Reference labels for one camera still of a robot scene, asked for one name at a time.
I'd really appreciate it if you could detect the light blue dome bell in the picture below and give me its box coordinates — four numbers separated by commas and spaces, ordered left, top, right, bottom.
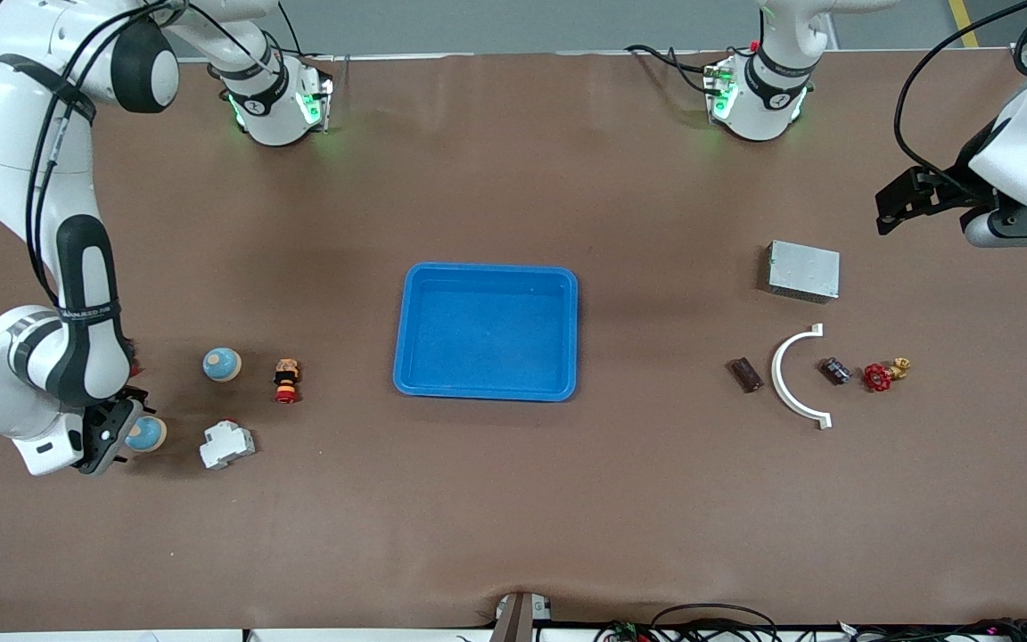
125, 416, 168, 454
202, 347, 242, 383

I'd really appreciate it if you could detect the dark brown capacitor block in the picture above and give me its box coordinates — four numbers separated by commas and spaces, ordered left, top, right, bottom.
729, 357, 765, 394

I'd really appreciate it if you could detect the white circuit breaker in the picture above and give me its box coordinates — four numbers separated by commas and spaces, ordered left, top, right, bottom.
200, 417, 256, 471

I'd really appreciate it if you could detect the white board strip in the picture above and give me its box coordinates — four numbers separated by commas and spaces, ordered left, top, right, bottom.
0, 630, 243, 642

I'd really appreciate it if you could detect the silver power supply box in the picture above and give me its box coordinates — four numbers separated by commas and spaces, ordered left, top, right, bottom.
765, 240, 841, 304

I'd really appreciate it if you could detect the blue plastic tray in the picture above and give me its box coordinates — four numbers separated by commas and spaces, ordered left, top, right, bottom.
392, 262, 579, 403

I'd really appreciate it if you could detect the brown table cover mat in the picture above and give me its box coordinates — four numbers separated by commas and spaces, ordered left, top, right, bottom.
0, 49, 1027, 632

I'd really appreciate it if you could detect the black left camera cable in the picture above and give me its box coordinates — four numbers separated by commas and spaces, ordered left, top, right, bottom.
893, 0, 1027, 199

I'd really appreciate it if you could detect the black camera cable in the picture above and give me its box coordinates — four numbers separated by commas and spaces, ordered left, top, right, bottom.
893, 0, 1027, 199
23, 0, 247, 309

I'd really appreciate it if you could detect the brass valve red handle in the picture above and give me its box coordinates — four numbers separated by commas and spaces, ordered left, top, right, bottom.
863, 357, 912, 394

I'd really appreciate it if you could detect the black right camera cable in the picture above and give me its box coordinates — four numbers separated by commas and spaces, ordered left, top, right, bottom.
23, 0, 247, 309

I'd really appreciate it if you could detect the white curved bracket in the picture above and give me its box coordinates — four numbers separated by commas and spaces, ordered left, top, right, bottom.
771, 323, 834, 431

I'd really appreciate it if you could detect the black base power cable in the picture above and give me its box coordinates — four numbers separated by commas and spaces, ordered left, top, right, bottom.
625, 45, 721, 95

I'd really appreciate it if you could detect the black cable bundle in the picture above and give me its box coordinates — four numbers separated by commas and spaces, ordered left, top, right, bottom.
594, 603, 1027, 642

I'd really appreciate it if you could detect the metal clamp bracket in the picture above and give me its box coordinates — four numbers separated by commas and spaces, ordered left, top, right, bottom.
489, 592, 554, 642

